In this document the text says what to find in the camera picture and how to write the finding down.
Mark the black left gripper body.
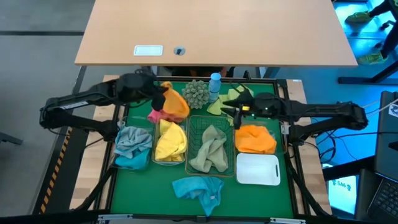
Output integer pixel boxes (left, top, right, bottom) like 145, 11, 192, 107
116, 71, 160, 104

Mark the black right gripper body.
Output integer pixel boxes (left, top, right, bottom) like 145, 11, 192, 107
231, 84, 282, 131

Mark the lime green microfiber towel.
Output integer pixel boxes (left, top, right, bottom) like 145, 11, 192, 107
206, 85, 254, 127

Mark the pink microfiber towel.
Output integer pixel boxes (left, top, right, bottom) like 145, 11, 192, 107
147, 108, 184, 124

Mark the orange microfiber towel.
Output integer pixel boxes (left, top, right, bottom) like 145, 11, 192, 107
160, 81, 190, 121
234, 124, 277, 155

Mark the blue spray bottle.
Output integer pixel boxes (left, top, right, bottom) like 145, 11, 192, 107
208, 72, 223, 103

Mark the sage green microfiber towel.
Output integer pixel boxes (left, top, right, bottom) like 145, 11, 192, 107
188, 124, 229, 174

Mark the grey-blue microfiber towel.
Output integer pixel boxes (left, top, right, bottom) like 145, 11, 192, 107
114, 126, 153, 159

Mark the green spiky ball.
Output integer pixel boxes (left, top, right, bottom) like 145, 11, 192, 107
181, 80, 211, 110

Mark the white rectangular desk plate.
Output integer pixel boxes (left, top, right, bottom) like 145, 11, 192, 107
133, 45, 164, 57

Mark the white plastic basket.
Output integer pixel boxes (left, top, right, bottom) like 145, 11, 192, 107
235, 152, 281, 187

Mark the beige wooden desk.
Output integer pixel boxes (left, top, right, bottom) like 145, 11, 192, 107
75, 0, 359, 68

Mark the green table mat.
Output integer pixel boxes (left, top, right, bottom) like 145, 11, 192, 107
110, 80, 295, 218

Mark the black desk foot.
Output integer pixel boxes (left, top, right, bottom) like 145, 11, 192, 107
338, 58, 398, 85

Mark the black side desk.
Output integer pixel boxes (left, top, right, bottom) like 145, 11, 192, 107
322, 154, 379, 220

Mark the black base with hazard stripes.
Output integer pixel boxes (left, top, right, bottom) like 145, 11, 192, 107
32, 124, 90, 216

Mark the white screen with SA6 text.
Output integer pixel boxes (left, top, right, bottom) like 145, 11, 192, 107
328, 175, 358, 215

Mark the person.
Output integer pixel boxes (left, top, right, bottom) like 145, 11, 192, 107
344, 0, 398, 66

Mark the black case with white sticker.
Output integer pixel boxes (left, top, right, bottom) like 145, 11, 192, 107
374, 90, 398, 183

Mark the grey furniture foot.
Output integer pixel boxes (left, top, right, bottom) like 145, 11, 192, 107
0, 131, 24, 146

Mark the black laptop keyboard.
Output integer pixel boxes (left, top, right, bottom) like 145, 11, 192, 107
368, 178, 398, 224

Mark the black aluminium table frame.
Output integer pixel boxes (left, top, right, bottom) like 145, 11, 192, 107
70, 73, 332, 224

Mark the copper wire basket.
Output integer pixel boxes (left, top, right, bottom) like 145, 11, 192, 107
185, 114, 236, 177

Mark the silver frame bracket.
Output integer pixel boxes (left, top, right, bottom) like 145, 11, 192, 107
98, 213, 134, 223
269, 217, 307, 224

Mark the white floor cable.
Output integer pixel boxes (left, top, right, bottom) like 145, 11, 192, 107
368, 98, 398, 115

